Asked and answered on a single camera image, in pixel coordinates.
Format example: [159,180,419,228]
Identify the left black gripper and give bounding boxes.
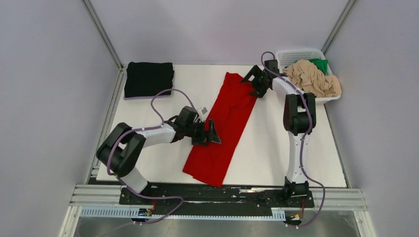
[185,119,221,146]

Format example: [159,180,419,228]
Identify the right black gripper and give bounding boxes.
[241,66,269,99]

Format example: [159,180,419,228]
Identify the red t-shirt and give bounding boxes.
[182,73,257,188]

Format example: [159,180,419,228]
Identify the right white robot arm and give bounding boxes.
[241,59,316,208]

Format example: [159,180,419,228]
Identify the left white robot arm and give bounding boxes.
[95,106,221,204]

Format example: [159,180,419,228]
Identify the beige t-shirt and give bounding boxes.
[283,63,342,98]

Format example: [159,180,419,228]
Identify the green t-shirt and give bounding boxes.
[294,58,329,76]

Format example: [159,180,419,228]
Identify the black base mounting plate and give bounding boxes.
[119,183,305,217]

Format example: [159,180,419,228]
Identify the folded black t-shirt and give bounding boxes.
[124,62,174,99]

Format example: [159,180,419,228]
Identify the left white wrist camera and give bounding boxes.
[196,107,208,121]

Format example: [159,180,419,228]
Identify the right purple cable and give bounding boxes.
[260,51,326,229]

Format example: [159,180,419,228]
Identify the white slotted cable duct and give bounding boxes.
[80,206,286,221]

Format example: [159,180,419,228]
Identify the right aluminium frame post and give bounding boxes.
[321,0,357,55]

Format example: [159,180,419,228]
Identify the aluminium frame post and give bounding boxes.
[81,0,124,71]
[321,0,357,55]

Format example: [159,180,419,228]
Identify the left aluminium frame post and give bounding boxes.
[81,0,124,71]

